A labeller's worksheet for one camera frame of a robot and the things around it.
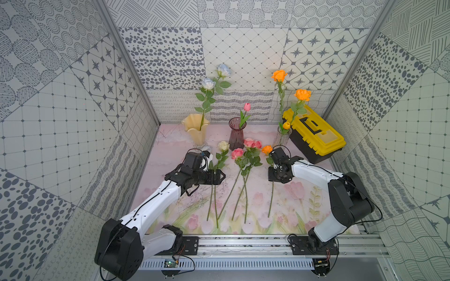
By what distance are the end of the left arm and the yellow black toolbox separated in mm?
491

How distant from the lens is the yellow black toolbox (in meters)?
0.91

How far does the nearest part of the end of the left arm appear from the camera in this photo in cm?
59
